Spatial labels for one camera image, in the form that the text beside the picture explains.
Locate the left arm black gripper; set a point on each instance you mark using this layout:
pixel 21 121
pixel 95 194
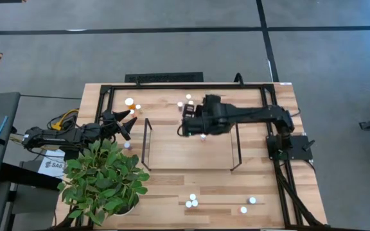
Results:
pixel 111 126

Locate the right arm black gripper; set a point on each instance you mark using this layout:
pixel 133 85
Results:
pixel 193 127

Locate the pink liquid bottle white cap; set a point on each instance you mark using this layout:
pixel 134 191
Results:
pixel 195 202

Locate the orange medicine bottle white cap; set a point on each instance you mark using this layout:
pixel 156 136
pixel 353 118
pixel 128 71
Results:
pixel 188 204

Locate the purple medicine bottle white cap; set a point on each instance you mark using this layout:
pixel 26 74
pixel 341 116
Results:
pixel 126 145
pixel 252 200

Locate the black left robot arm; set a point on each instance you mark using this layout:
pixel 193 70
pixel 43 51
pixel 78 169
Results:
pixel 53 138

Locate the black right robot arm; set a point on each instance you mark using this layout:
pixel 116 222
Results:
pixel 252 115

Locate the black framed clear shelf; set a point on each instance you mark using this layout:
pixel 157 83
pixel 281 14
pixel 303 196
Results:
pixel 169 150

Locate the black perforated floor mat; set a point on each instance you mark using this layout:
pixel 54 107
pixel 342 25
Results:
pixel 164 77

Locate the green leafy plant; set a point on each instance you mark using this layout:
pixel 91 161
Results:
pixel 104 179

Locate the black table clamp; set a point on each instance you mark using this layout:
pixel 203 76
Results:
pixel 238 78

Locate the white printed paper sheet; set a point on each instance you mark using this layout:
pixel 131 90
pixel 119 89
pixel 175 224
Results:
pixel 51 167

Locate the white plant pot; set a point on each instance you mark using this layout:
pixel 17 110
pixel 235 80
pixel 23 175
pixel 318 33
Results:
pixel 125 212

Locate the black aluminium rig frame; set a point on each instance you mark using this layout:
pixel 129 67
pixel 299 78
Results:
pixel 188 86

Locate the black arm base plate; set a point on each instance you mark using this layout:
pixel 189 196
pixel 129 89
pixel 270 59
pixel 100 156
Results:
pixel 302 149

